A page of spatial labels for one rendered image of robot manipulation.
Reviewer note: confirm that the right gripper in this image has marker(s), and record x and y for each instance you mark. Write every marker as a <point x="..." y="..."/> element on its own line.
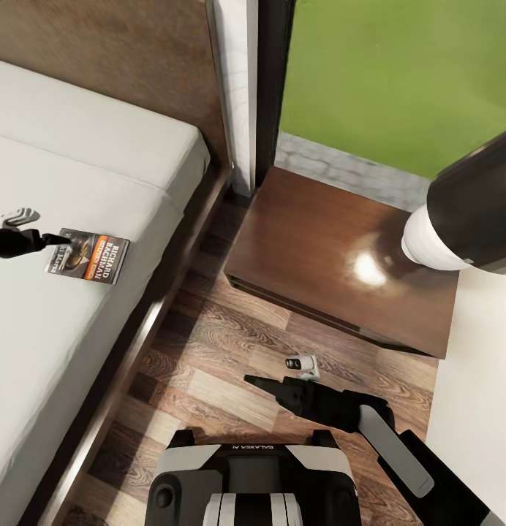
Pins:
<point x="306" y="399"/>

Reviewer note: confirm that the fixed window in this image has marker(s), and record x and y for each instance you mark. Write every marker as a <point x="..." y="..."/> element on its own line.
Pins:
<point x="378" y="96"/>

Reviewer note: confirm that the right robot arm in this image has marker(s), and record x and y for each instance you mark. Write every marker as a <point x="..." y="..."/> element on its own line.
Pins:
<point x="435" y="493"/>

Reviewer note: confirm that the table lamp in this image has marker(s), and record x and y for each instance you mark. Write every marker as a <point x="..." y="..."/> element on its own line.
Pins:
<point x="463" y="222"/>

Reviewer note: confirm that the robot trunk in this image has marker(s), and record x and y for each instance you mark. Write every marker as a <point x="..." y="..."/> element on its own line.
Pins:
<point x="253" y="509"/>

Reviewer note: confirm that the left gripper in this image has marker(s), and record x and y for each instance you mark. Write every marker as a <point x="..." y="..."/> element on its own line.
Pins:
<point x="26" y="241"/>

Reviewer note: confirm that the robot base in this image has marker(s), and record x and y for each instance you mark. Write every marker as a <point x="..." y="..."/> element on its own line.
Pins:
<point x="319" y="475"/>

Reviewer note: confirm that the hardback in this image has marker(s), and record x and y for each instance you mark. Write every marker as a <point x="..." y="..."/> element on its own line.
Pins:
<point x="90" y="256"/>

